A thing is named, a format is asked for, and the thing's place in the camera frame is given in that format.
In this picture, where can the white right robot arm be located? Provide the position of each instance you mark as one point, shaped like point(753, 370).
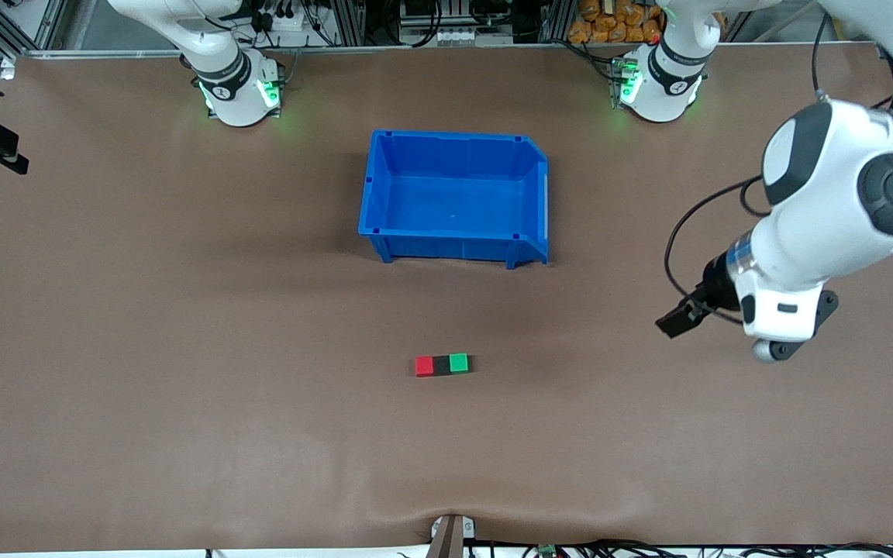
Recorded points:
point(233, 93)

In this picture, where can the green cube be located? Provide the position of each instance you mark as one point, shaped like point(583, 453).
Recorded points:
point(458, 363)

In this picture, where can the orange packet pile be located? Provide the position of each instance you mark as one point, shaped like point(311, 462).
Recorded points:
point(609, 19)

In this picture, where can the blue plastic storage bin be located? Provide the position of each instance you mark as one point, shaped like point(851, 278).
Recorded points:
point(454, 194)

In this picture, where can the red cube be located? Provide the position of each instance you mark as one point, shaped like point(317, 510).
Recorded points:
point(424, 366)

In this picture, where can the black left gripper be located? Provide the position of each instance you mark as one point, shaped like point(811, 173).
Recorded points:
point(715, 289)

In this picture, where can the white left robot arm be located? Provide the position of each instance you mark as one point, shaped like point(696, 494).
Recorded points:
point(818, 217)

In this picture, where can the white power strip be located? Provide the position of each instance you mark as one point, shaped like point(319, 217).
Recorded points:
point(287, 19)

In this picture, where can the table edge clamp bracket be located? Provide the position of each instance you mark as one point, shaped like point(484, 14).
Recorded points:
point(450, 539)

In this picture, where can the black cube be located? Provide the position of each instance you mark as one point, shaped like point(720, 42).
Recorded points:
point(442, 366)

